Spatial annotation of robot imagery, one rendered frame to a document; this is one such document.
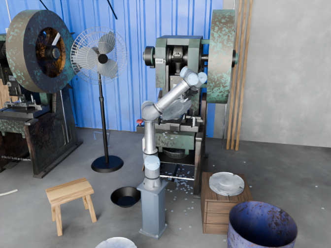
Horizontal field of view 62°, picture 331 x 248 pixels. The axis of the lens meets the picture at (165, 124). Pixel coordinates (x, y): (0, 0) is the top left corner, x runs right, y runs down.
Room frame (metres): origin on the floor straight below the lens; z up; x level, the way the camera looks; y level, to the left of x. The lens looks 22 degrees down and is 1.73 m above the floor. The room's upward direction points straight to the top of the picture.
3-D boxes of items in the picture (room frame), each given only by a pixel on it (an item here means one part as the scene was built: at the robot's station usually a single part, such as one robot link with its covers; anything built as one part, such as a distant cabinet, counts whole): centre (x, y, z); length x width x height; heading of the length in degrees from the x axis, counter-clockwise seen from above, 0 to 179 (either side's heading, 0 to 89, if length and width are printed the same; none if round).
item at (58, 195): (1.94, 0.81, 0.16); 0.34 x 0.24 x 0.34; 123
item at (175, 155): (2.61, -0.12, 0.36); 0.34 x 0.34 x 0.10
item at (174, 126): (2.44, -0.09, 0.72); 0.25 x 0.14 x 0.14; 169
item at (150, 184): (1.84, 0.10, 0.50); 0.15 x 0.15 x 0.10
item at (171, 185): (2.48, -0.10, 0.14); 0.59 x 0.10 x 0.05; 169
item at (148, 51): (2.68, 0.12, 1.31); 0.22 x 0.12 x 0.22; 169
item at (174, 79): (2.57, -0.12, 1.04); 0.17 x 0.15 x 0.30; 169
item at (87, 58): (3.26, 0.67, 0.80); 1.24 x 0.65 x 1.59; 169
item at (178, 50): (2.61, -0.12, 1.27); 0.21 x 0.12 x 0.34; 169
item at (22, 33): (3.30, 1.50, 0.87); 1.53 x 0.99 x 1.74; 167
